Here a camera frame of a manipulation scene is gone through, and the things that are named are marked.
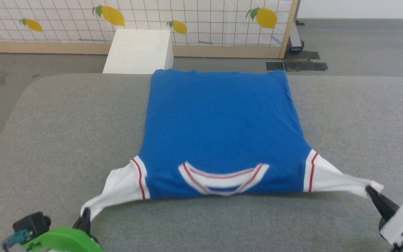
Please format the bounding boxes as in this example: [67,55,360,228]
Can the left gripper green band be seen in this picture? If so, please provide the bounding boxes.
[23,208,104,252]

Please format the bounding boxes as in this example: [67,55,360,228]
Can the blue white T-shirt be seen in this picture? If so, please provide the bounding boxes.
[80,69,384,221]

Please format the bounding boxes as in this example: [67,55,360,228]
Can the large black floor tape patch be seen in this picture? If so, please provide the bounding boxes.
[284,50,328,72]

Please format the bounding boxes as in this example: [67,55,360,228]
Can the white rectangular box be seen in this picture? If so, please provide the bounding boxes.
[102,29,174,75]

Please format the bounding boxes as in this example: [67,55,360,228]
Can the grey metal stand foot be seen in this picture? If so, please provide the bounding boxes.
[289,21,305,55]

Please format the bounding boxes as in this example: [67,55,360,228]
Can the lemon print grid panel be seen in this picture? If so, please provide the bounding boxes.
[0,0,298,59]

